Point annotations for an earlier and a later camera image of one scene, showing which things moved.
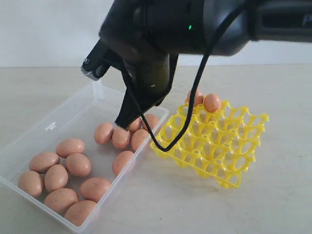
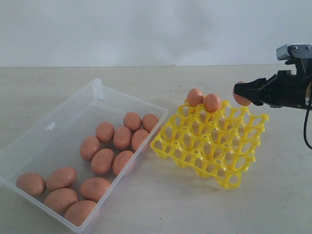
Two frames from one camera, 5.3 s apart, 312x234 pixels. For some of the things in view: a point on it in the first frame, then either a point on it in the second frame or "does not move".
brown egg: (39, 162) to (89, 146)
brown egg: (69, 146) to (102, 161)
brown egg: (135, 124) does not move
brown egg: (212, 102) does not move
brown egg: (138, 138) does not move
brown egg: (103, 132) does not move
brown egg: (59, 199) does not move
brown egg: (121, 138) does not move
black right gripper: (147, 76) to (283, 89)
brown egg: (32, 183) does not move
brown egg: (78, 165) to (241, 100)
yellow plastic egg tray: (222, 144) does not move
